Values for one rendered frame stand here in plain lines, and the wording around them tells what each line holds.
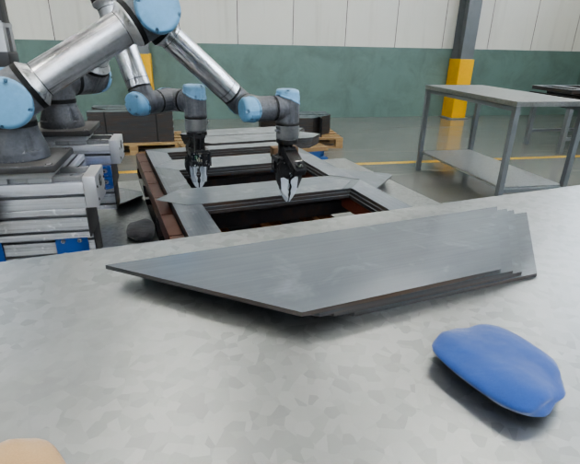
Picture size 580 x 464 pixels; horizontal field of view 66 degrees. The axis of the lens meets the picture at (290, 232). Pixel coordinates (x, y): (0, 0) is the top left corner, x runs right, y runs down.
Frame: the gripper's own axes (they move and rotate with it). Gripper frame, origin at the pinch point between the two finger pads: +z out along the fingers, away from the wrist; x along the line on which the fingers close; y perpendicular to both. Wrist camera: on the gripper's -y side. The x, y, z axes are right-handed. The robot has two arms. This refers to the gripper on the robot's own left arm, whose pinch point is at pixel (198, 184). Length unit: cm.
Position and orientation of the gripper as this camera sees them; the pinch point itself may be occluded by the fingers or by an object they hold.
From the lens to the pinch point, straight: 168.6
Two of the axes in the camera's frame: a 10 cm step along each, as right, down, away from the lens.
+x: 9.2, -1.3, 3.6
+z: -0.2, 9.2, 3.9
